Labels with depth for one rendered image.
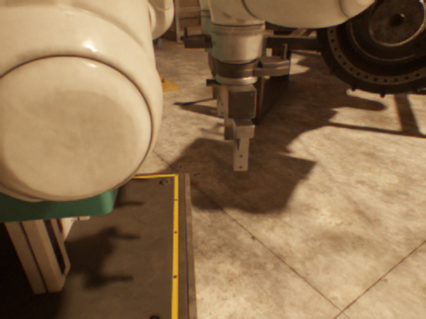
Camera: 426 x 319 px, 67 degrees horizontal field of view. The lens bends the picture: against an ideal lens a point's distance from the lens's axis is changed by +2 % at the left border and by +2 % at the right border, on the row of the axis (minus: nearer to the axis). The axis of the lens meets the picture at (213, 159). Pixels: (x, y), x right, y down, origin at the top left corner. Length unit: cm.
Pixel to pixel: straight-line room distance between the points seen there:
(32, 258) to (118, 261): 20
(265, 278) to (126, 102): 111
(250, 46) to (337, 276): 100
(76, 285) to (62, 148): 70
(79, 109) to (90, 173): 5
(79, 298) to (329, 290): 83
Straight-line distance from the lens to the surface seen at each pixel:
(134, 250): 93
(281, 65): 58
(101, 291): 86
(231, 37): 54
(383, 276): 141
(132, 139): 22
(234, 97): 54
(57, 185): 23
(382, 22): 117
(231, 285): 124
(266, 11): 45
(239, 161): 58
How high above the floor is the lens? 96
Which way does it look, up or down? 29 degrees down
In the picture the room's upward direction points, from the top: 1 degrees counter-clockwise
